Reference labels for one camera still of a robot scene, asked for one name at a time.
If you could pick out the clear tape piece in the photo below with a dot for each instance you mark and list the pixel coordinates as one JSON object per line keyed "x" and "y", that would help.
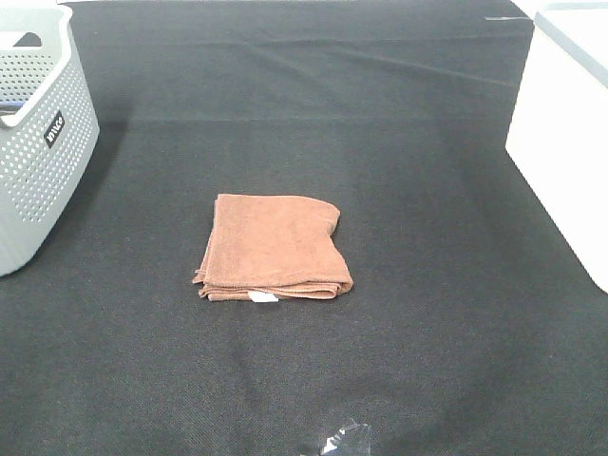
{"x": 353, "y": 439}

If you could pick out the white storage bin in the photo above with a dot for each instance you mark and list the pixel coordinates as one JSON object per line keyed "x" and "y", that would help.
{"x": 558, "y": 132}

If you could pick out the brown towel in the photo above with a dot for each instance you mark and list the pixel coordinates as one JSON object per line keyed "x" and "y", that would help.
{"x": 275, "y": 245}

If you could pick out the black table cloth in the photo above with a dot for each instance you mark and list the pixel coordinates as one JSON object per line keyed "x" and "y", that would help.
{"x": 471, "y": 328}

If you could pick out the grey perforated plastic basket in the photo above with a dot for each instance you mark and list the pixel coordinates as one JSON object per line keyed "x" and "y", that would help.
{"x": 49, "y": 127}

